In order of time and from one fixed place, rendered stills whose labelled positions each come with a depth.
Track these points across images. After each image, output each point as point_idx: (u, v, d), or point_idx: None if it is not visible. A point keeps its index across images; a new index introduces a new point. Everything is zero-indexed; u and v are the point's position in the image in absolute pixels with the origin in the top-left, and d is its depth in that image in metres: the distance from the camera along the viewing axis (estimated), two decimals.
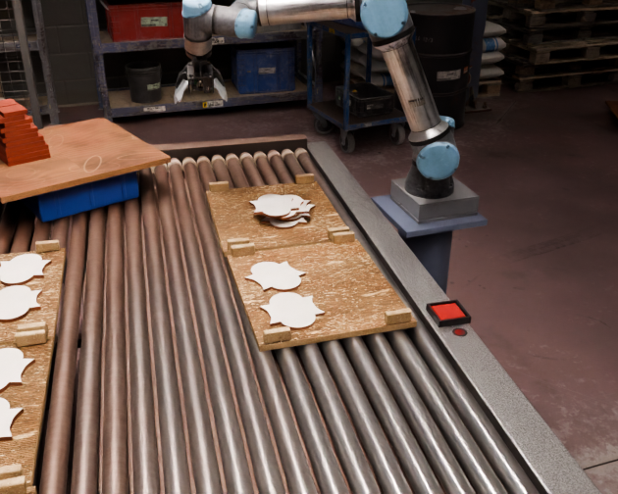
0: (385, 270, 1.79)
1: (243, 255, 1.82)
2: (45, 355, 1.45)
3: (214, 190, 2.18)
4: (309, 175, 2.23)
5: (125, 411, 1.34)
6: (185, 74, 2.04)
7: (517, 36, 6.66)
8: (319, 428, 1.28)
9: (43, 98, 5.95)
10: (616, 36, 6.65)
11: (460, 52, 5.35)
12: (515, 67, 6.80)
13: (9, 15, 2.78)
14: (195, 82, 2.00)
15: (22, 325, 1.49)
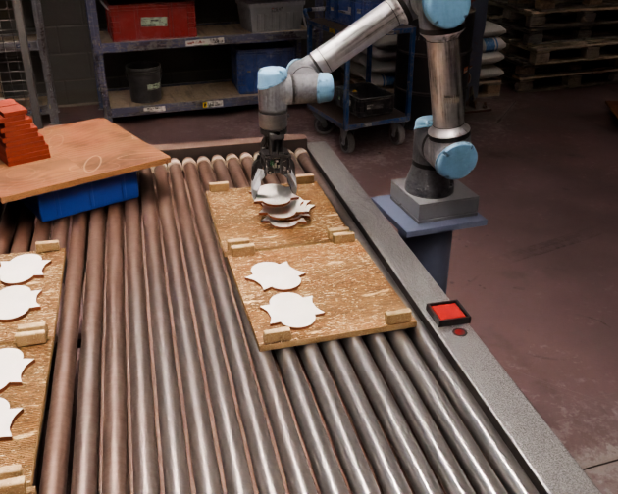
0: (385, 270, 1.79)
1: (243, 255, 1.82)
2: (45, 355, 1.45)
3: (214, 190, 2.18)
4: (309, 175, 2.23)
5: (125, 411, 1.34)
6: (259, 162, 1.92)
7: (517, 36, 6.66)
8: (319, 428, 1.28)
9: (43, 98, 5.95)
10: (616, 36, 6.65)
11: (460, 52, 5.35)
12: (515, 67, 6.80)
13: (9, 15, 2.78)
14: (272, 163, 1.87)
15: (22, 325, 1.49)
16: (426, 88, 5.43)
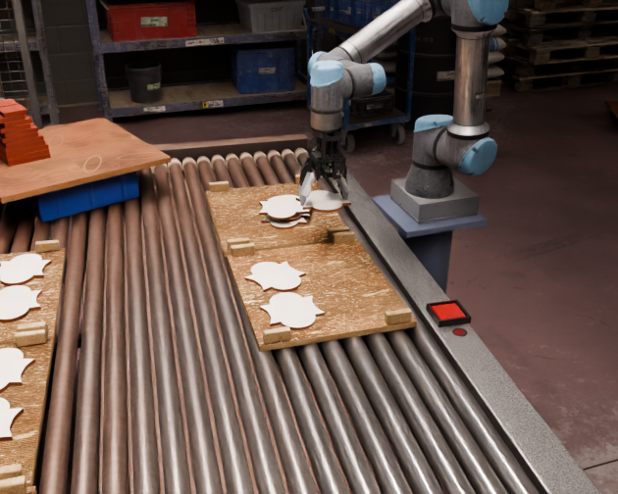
0: (385, 270, 1.79)
1: (243, 255, 1.82)
2: (45, 355, 1.45)
3: (214, 190, 2.18)
4: None
5: (125, 411, 1.34)
6: (309, 166, 1.76)
7: (517, 36, 6.66)
8: (319, 428, 1.28)
9: (43, 98, 5.95)
10: (616, 36, 6.65)
11: None
12: (515, 67, 6.80)
13: (9, 15, 2.78)
14: (325, 166, 1.71)
15: (22, 325, 1.49)
16: (426, 88, 5.43)
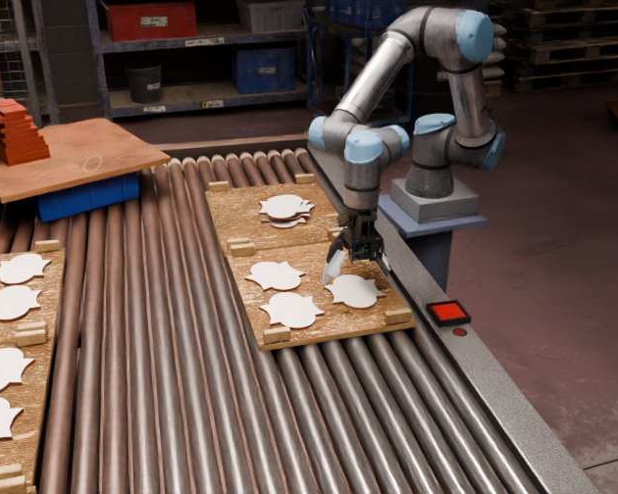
0: None
1: (243, 255, 1.82)
2: (45, 355, 1.45)
3: (214, 190, 2.18)
4: (309, 175, 2.23)
5: (125, 411, 1.34)
6: (340, 243, 1.57)
7: (517, 36, 6.66)
8: (319, 428, 1.28)
9: (43, 98, 5.95)
10: (616, 36, 6.65)
11: None
12: (515, 67, 6.80)
13: (9, 15, 2.78)
14: (359, 248, 1.53)
15: (22, 325, 1.49)
16: (426, 88, 5.43)
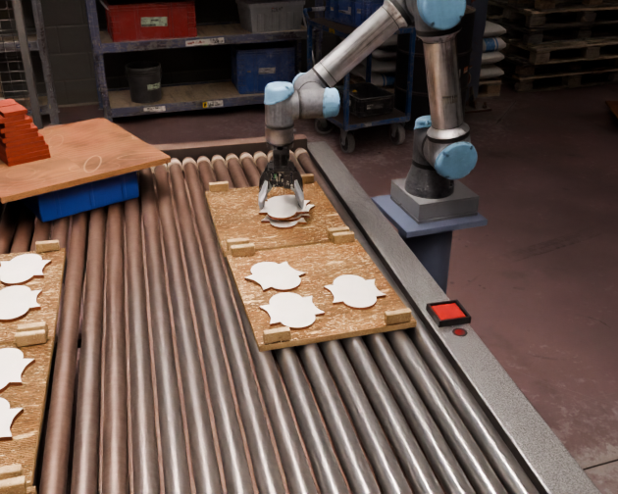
0: (385, 270, 1.79)
1: (243, 255, 1.82)
2: (45, 355, 1.45)
3: (214, 190, 2.18)
4: (309, 175, 2.23)
5: (125, 411, 1.34)
6: (266, 174, 1.95)
7: (517, 36, 6.66)
8: (319, 428, 1.28)
9: (43, 98, 5.95)
10: (616, 36, 6.65)
11: (460, 52, 5.35)
12: (515, 67, 6.80)
13: (9, 15, 2.78)
14: (275, 176, 1.90)
15: (22, 325, 1.49)
16: (426, 88, 5.43)
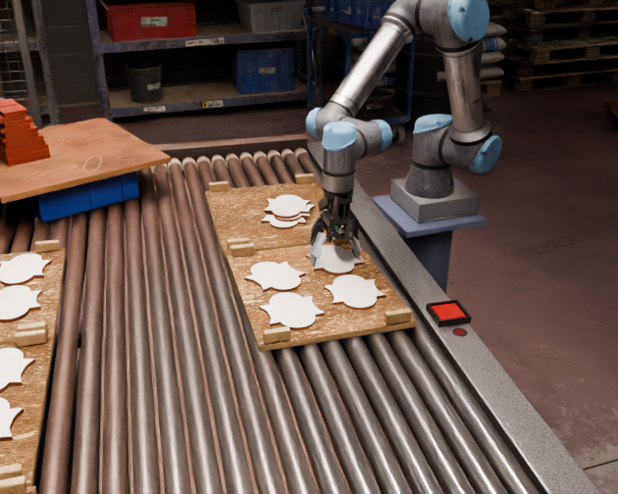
0: (385, 270, 1.79)
1: (243, 255, 1.82)
2: (45, 355, 1.45)
3: (214, 190, 2.18)
4: (309, 175, 2.23)
5: (125, 411, 1.34)
6: (321, 225, 1.73)
7: (517, 36, 6.66)
8: (319, 428, 1.28)
9: (43, 98, 5.95)
10: (616, 36, 6.65)
11: None
12: (515, 67, 6.80)
13: (9, 15, 2.78)
14: (336, 228, 1.68)
15: (22, 325, 1.49)
16: (426, 88, 5.43)
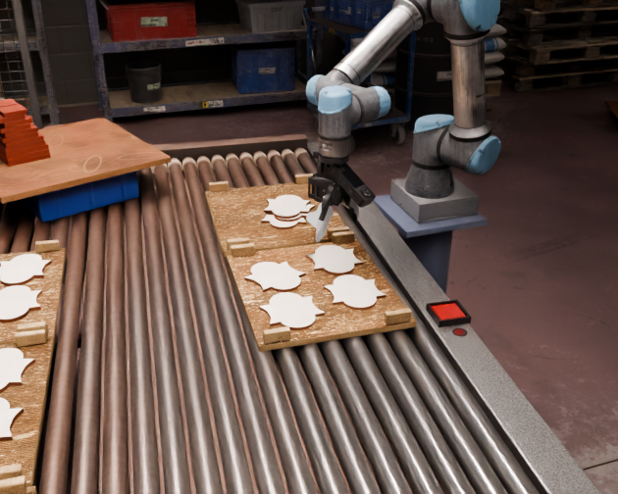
0: (385, 270, 1.79)
1: (243, 255, 1.82)
2: (45, 355, 1.45)
3: (214, 190, 2.18)
4: (309, 175, 2.23)
5: (125, 411, 1.34)
6: None
7: (517, 36, 6.66)
8: (319, 428, 1.28)
9: (43, 98, 5.95)
10: (616, 36, 6.65)
11: None
12: (515, 67, 6.80)
13: (9, 15, 2.78)
14: None
15: (22, 325, 1.49)
16: (426, 88, 5.43)
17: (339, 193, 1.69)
